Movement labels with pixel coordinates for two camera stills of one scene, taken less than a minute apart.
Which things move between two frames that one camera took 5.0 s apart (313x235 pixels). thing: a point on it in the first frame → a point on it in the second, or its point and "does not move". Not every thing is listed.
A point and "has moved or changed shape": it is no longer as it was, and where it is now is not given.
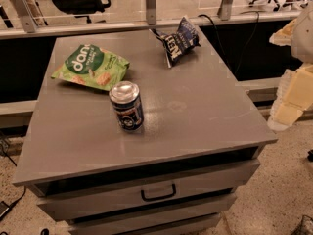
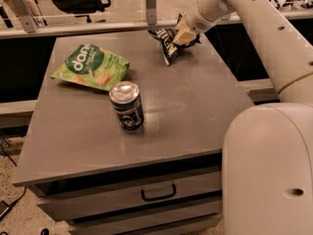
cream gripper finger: x=283 y=37 → x=183 y=21
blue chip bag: x=179 y=45 has moved or changed shape
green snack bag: x=93 y=67 does not move
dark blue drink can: x=127 y=105 does not move
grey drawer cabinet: x=201 y=138 does not move
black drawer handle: x=154 y=198 does not move
